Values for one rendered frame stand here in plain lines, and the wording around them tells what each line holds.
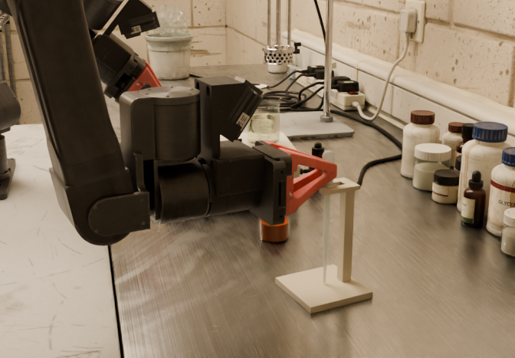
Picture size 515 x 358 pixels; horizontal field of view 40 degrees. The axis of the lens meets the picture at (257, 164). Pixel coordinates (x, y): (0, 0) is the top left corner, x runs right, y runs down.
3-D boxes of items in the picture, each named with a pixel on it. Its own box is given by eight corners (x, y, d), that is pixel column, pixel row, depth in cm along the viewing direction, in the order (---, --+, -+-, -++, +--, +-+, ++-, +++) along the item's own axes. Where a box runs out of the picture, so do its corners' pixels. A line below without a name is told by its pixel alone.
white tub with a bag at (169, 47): (142, 74, 216) (138, 2, 209) (187, 71, 221) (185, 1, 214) (152, 82, 203) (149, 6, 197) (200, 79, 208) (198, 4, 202)
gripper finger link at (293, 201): (313, 129, 79) (237, 138, 75) (349, 144, 73) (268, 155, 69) (311, 187, 81) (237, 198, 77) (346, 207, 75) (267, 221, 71)
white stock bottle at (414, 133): (433, 182, 117) (437, 118, 114) (396, 177, 119) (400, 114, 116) (439, 172, 122) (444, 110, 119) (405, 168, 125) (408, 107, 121)
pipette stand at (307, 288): (310, 313, 75) (313, 199, 71) (274, 283, 82) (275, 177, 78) (372, 297, 78) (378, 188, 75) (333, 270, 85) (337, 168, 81)
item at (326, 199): (322, 285, 79) (326, 153, 75) (317, 281, 80) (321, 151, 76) (331, 283, 80) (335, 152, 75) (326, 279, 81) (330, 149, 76)
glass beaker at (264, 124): (280, 141, 110) (280, 90, 107) (281, 150, 105) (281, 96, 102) (241, 140, 110) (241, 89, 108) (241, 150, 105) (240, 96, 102)
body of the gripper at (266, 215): (244, 136, 76) (179, 144, 73) (290, 160, 67) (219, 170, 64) (244, 193, 78) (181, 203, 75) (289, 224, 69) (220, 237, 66)
